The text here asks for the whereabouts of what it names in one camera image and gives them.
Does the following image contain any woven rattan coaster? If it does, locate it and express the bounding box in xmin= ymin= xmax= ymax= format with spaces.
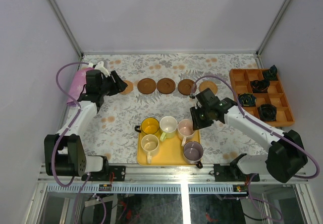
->
xmin=199 ymin=81 xmax=218 ymax=95
xmin=120 ymin=80 xmax=133 ymax=95

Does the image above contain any pink ceramic mug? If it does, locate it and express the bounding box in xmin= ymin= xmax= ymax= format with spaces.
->
xmin=177 ymin=119 xmax=195 ymax=146

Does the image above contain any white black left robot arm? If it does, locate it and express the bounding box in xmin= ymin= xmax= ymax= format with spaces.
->
xmin=44 ymin=69 xmax=128 ymax=181

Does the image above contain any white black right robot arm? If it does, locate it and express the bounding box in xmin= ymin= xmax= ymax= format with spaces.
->
xmin=190 ymin=88 xmax=308 ymax=183

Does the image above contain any brown wooden coaster left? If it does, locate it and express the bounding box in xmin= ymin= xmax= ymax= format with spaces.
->
xmin=137 ymin=78 xmax=156 ymax=94

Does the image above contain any brown wooden coaster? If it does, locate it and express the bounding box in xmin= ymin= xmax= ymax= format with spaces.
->
xmin=157 ymin=78 xmax=176 ymax=94
xmin=137 ymin=78 xmax=156 ymax=94
xmin=178 ymin=79 xmax=197 ymax=95

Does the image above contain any brown wooden coaster right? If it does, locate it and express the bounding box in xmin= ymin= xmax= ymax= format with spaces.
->
xmin=178 ymin=79 xmax=197 ymax=95

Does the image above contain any brown wooden coaster middle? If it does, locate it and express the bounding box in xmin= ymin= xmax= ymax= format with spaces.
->
xmin=157 ymin=78 xmax=176 ymax=94

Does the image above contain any pink folded cloth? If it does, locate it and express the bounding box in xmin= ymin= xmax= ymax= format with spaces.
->
xmin=69 ymin=68 xmax=91 ymax=100

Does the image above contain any rolled tie with yellow pattern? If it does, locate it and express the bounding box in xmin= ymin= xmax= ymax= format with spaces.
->
xmin=238 ymin=93 xmax=256 ymax=107

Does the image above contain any floral patterned tablecloth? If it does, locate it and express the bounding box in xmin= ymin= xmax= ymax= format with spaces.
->
xmin=81 ymin=53 xmax=258 ymax=163

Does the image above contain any yellow glass mug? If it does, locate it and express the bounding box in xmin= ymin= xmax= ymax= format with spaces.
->
xmin=134 ymin=118 xmax=160 ymax=136

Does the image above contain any yellow plastic tray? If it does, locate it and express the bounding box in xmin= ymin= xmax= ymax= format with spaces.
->
xmin=135 ymin=126 xmax=189 ymax=166

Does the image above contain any rolled tie with orange pattern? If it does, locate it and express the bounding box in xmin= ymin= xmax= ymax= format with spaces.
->
xmin=250 ymin=79 xmax=270 ymax=93

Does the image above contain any rolled dark speckled tie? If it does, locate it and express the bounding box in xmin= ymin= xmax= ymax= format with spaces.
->
xmin=257 ymin=104 xmax=277 ymax=122

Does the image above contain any orange wooden divided organizer box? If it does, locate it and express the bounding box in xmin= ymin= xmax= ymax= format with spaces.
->
xmin=229 ymin=69 xmax=295 ymax=127

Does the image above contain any cream ceramic mug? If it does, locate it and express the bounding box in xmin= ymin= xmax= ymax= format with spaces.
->
xmin=141 ymin=134 xmax=159 ymax=164

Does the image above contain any rolled dark green tie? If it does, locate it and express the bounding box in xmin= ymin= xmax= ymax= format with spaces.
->
xmin=262 ymin=65 xmax=278 ymax=81

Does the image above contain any white mug green handle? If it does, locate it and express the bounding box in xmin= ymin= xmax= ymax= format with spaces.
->
xmin=159 ymin=116 xmax=178 ymax=142

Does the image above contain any purple mug black handle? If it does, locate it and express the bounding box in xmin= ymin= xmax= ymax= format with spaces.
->
xmin=183 ymin=141 xmax=204 ymax=169

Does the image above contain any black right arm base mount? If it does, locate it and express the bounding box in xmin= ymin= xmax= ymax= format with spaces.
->
xmin=213 ymin=164 xmax=252 ymax=182

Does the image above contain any aluminium front frame rail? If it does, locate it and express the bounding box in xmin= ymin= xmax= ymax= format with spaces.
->
xmin=37 ymin=163 xmax=308 ymax=184

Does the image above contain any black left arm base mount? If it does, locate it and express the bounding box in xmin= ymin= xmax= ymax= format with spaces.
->
xmin=89 ymin=164 xmax=126 ymax=182

